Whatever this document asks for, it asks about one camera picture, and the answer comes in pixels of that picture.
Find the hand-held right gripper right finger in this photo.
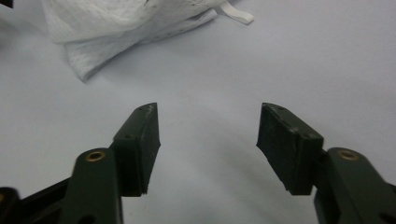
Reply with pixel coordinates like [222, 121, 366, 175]
[256, 103, 396, 224]

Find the white mesh laundry bag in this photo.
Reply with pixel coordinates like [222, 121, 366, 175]
[40, 0, 255, 82]

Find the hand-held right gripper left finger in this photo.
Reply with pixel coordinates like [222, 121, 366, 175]
[59, 103, 162, 224]

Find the light blue table mat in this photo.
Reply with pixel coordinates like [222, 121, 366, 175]
[0, 0, 396, 224]

